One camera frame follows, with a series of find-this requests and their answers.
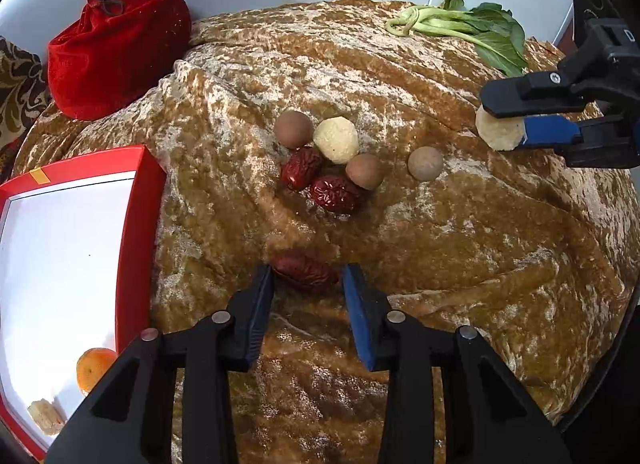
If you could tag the brown floral patterned cloth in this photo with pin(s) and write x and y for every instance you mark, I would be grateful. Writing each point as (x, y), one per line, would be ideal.
(20, 89)

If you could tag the orange tangerine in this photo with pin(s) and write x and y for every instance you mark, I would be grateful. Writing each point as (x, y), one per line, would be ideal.
(92, 369)

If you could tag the brown velvet blanket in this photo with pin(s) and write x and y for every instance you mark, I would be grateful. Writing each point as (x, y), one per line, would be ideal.
(450, 254)

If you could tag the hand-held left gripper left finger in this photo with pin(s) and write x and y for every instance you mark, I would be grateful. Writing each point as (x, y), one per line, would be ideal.
(260, 306)

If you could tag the brown longan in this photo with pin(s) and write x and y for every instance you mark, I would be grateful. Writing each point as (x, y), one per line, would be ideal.
(365, 171)
(293, 129)
(425, 162)

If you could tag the wrinkled red date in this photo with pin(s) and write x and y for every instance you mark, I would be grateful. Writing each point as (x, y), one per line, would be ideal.
(337, 194)
(305, 271)
(301, 168)

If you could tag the green bok choy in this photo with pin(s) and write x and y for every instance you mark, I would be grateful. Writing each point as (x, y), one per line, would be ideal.
(492, 26)

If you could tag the red box with white inside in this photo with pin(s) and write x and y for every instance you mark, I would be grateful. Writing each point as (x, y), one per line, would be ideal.
(65, 269)

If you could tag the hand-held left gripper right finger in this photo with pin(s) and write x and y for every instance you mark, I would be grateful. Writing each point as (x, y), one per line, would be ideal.
(357, 309)

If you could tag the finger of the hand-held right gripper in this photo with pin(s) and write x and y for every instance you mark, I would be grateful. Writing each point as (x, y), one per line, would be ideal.
(550, 131)
(530, 94)

